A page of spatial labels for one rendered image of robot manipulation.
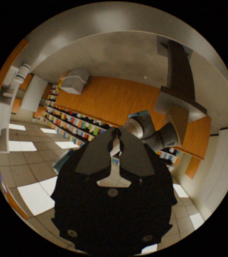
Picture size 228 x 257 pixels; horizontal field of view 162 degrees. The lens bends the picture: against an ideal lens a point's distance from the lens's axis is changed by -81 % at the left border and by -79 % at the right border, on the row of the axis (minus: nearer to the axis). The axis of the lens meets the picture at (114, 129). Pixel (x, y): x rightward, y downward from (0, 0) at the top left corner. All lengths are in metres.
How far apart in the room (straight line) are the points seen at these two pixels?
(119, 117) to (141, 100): 0.57
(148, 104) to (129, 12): 1.78
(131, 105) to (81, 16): 1.79
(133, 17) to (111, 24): 0.07
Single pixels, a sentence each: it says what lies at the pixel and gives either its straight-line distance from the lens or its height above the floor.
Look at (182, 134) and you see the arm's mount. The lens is 0.51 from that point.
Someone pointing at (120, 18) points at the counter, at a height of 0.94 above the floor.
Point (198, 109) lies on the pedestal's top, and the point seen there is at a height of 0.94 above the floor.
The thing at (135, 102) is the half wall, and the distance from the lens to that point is 1.87.
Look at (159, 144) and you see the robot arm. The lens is 0.50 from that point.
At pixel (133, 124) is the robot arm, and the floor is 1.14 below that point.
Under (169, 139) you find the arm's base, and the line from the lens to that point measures 0.51.
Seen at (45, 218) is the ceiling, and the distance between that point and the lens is 1.56.
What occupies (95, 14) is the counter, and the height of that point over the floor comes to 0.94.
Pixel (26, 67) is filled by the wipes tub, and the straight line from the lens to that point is 0.87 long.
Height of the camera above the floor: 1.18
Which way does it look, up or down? 1 degrees up
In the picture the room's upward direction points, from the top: 160 degrees counter-clockwise
